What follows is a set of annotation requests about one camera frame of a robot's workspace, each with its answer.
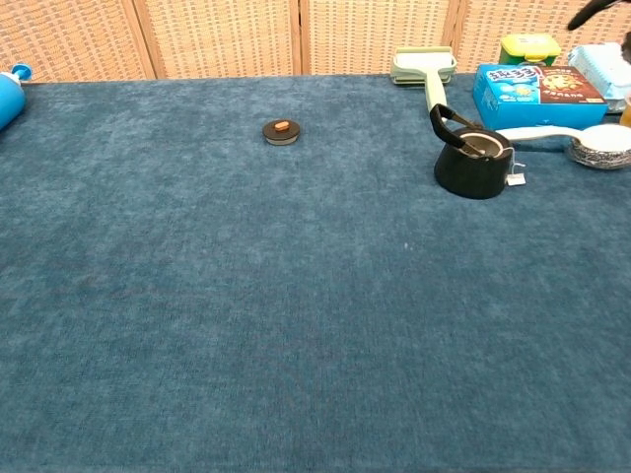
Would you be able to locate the pale green lint roller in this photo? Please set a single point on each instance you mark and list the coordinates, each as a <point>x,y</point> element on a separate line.
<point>424,61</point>

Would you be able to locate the black teapot lid orange knob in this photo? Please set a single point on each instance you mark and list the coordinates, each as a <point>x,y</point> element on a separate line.
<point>281,134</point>

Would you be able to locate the pyramid tea bag with green tag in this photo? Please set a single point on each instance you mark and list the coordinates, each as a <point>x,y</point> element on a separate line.
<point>516,180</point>

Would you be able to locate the blue detergent pump bottle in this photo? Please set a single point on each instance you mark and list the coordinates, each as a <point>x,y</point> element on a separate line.
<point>9,101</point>

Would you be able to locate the woven rattan folding screen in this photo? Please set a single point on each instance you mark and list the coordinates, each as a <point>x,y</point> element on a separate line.
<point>222,34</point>

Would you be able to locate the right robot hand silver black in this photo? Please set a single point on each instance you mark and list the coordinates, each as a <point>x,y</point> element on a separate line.
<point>586,12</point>

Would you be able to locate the blue carpet table cover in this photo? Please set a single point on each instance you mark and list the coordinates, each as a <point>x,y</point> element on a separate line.
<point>197,295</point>

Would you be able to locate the yellow lidded green container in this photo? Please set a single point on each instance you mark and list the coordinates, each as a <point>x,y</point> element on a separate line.
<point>530,47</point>

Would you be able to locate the blue and brown cookie box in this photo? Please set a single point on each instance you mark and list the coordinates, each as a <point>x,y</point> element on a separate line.
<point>512,106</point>

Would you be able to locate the orange jelly cup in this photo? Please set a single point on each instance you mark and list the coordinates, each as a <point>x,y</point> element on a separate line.
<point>627,111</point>

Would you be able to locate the light blue wet wipes pack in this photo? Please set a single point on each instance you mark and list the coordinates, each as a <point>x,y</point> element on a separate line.
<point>604,64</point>

